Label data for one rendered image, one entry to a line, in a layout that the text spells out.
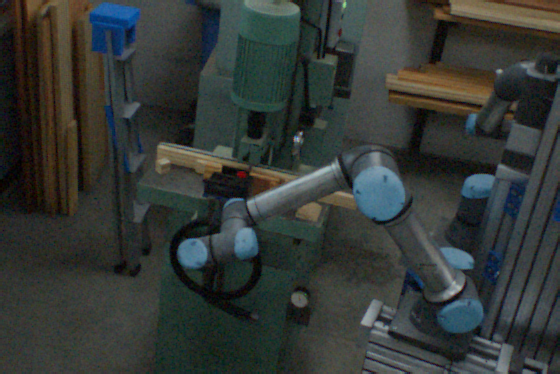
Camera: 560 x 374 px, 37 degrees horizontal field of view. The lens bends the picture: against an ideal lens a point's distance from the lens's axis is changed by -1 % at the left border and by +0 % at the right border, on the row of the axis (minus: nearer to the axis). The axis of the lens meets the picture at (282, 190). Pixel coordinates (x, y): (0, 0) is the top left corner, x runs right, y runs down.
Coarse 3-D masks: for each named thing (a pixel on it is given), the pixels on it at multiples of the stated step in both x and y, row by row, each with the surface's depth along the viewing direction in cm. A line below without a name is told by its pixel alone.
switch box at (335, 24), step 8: (328, 0) 274; (336, 0) 273; (344, 0) 278; (336, 8) 274; (320, 16) 277; (336, 16) 275; (320, 24) 278; (336, 24) 277; (328, 32) 279; (336, 32) 278; (328, 40) 280; (336, 40) 282
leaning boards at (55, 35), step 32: (32, 0) 368; (64, 0) 372; (32, 32) 372; (64, 32) 377; (32, 64) 377; (64, 64) 382; (96, 64) 417; (32, 96) 383; (64, 96) 388; (96, 96) 424; (32, 128) 391; (64, 128) 394; (96, 128) 431; (32, 160) 402; (64, 160) 400; (96, 160) 438; (32, 192) 407; (64, 192) 408
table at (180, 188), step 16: (144, 176) 275; (160, 176) 276; (176, 176) 277; (192, 176) 279; (144, 192) 271; (160, 192) 270; (176, 192) 269; (192, 192) 270; (176, 208) 271; (192, 208) 270; (272, 224) 266; (288, 224) 264; (304, 224) 263; (320, 224) 264
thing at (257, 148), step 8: (264, 128) 278; (264, 136) 273; (240, 144) 269; (248, 144) 268; (256, 144) 268; (264, 144) 273; (240, 152) 270; (256, 152) 269; (264, 152) 276; (240, 160) 271; (248, 160) 271; (256, 160) 270
